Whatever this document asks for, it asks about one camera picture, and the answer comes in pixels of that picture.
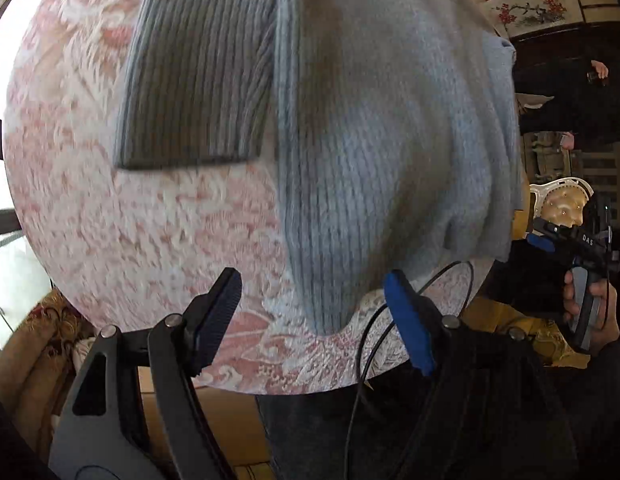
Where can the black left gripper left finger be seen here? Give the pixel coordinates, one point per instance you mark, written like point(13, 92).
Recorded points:
point(103, 434)

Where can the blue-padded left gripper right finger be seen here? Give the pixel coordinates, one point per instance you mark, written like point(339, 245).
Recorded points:
point(450, 431)

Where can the grey knitted sweater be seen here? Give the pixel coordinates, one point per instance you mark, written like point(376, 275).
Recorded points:
point(396, 122)

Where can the pink floral lace tablecloth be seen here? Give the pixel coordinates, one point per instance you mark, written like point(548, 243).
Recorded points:
point(130, 248)

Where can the plum blossom painting panel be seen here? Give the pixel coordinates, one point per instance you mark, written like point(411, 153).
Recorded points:
point(515, 18)

